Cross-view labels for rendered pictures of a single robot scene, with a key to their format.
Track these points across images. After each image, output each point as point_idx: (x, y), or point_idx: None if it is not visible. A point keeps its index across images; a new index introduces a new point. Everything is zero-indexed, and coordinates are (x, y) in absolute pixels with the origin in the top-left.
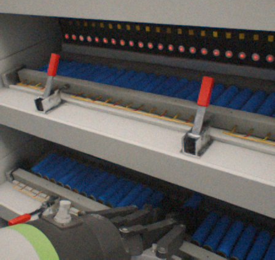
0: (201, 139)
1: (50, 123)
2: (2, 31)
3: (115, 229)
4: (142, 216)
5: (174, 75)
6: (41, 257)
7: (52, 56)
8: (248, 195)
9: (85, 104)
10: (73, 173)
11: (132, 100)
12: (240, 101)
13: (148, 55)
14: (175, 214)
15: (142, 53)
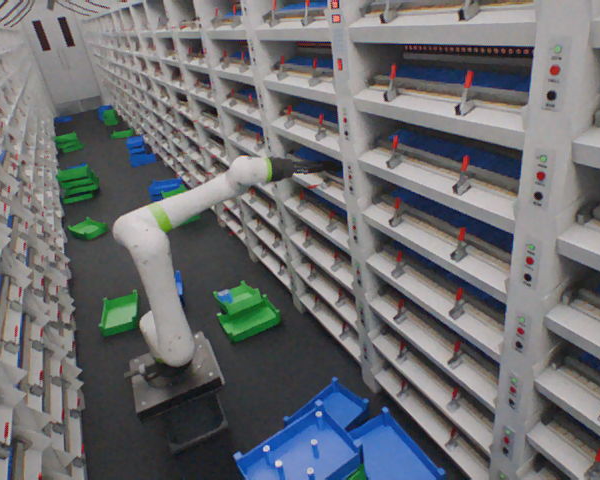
0: (319, 135)
1: (288, 132)
2: (275, 94)
3: (291, 161)
4: (311, 163)
5: (333, 109)
6: (266, 162)
7: (288, 106)
8: (328, 151)
9: (300, 124)
10: (308, 154)
11: (313, 122)
12: None
13: None
14: (324, 163)
15: None
